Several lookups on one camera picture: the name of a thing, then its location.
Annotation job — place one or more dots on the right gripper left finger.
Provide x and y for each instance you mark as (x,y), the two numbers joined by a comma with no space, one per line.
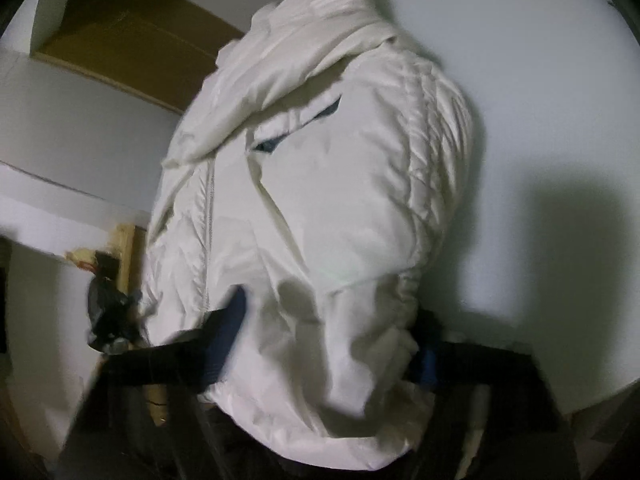
(141,420)

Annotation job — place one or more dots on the brown wooden door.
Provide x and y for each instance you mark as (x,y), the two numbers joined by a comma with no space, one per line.
(158,50)

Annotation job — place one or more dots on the white puffer jacket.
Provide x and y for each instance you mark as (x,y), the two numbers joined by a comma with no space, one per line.
(318,168)

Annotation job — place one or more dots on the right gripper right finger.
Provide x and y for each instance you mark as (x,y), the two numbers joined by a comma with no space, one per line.
(494,416)

